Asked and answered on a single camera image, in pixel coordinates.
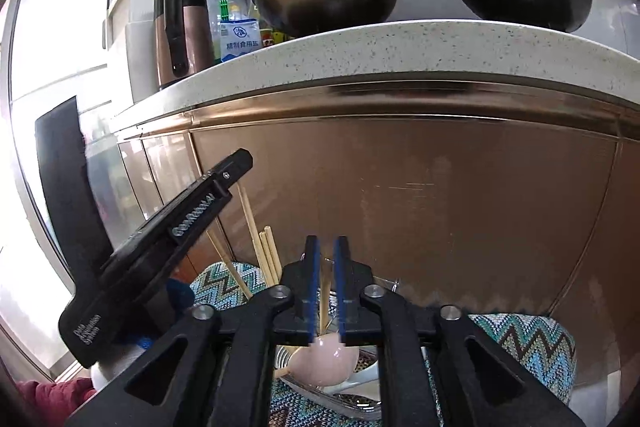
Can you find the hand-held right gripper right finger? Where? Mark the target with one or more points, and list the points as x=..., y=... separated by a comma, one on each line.
x=342, y=287

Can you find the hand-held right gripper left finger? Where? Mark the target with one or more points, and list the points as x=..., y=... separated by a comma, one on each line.
x=312, y=287

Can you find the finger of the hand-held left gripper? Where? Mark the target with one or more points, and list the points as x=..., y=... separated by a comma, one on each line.
x=210, y=202

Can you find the bamboo chopstick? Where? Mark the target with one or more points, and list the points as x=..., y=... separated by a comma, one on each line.
x=265, y=257
x=274, y=252
x=227, y=264

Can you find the pink ceramic spoon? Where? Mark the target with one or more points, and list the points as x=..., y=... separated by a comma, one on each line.
x=325, y=359

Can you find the copper cabinet front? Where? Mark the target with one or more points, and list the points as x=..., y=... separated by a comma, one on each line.
x=400, y=207

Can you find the white ceramic spoon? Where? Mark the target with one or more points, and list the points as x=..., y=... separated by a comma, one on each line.
x=360, y=384

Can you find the red garment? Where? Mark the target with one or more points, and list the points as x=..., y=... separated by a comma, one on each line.
x=50, y=394

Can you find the white storage unit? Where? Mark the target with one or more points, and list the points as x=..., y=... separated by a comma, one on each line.
x=140, y=57

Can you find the white salt bag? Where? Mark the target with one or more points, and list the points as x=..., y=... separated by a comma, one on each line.
x=240, y=39

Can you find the copper thermos jug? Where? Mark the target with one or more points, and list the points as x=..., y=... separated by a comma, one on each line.
x=192, y=32

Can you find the small red label bottle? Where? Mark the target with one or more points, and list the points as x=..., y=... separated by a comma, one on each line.
x=272, y=38

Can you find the zigzag knit cloth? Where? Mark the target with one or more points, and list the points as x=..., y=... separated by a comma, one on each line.
x=525, y=347

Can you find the speckled stone countertop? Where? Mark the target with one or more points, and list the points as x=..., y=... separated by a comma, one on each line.
x=400, y=47

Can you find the window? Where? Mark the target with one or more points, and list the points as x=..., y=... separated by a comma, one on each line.
x=60, y=7

